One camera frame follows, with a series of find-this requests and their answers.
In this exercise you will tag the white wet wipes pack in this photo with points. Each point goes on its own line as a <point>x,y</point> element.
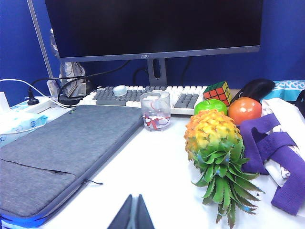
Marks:
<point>19,124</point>

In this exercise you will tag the black round figurine base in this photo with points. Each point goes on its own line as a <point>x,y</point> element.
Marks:
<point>69,101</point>

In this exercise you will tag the black power plug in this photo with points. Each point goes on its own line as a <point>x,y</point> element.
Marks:
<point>33,101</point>

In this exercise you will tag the gray vertical pole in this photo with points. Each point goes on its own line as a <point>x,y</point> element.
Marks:
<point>40,35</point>

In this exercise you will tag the gray monitor stand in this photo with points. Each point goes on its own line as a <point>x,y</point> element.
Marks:
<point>163,71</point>

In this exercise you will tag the teal patterned packet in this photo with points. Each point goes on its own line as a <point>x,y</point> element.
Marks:
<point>290,89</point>

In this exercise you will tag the black object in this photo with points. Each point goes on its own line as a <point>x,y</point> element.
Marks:
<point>300,99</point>

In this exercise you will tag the white charger block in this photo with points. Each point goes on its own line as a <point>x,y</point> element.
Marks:
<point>3,101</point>

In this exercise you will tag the white and gray keyboard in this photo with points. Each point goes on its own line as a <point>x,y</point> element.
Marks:
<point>186,100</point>

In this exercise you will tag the black AOC monitor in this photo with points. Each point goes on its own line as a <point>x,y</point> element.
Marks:
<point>155,23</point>

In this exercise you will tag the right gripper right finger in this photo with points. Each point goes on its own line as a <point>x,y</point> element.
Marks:
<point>143,214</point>

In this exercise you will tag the Rubik's cube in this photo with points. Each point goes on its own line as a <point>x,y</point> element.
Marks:
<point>216,93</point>

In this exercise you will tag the yellow-orange plastic pineapple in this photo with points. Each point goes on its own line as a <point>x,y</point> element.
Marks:
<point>212,133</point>

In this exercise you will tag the green plastic apple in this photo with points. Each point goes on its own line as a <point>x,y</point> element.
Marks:
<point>209,106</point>

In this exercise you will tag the translucent tape roll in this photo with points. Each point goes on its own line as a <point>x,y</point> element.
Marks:
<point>119,90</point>

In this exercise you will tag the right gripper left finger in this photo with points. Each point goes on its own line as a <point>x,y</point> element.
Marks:
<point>124,214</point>

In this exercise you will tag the white power strip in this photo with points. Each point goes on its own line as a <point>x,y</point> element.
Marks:
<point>41,107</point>

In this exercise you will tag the gray pole foot connector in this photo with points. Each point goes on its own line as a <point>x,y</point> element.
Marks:
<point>52,87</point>

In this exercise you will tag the black computer mouse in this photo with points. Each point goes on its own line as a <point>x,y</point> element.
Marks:
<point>257,88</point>

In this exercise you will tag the orange-red plastic tomato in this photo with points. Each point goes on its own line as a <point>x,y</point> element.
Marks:
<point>245,111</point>

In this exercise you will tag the gray fabric laptop bag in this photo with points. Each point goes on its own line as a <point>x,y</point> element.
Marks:
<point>59,148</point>

